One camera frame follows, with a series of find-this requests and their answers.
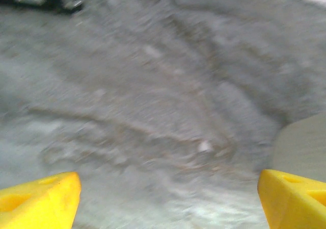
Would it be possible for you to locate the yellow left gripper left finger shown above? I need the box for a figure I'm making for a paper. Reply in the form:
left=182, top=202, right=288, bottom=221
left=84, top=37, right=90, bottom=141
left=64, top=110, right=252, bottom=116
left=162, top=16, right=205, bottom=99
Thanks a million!
left=0, top=171, right=82, bottom=229

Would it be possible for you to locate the white plastic bin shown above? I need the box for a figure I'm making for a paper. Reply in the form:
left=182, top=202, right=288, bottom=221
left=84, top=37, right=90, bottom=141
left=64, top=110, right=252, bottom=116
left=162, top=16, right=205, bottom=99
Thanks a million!
left=271, top=111, right=326, bottom=183

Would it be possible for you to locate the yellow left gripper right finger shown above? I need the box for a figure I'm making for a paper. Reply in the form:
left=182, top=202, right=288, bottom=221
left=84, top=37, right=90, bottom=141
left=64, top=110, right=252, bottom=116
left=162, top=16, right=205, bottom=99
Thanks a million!
left=257, top=169, right=326, bottom=229

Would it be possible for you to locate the small white paper scrap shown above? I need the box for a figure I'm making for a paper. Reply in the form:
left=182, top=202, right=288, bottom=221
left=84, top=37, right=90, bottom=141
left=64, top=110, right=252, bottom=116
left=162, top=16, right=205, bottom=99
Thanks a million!
left=198, top=141, right=212, bottom=152

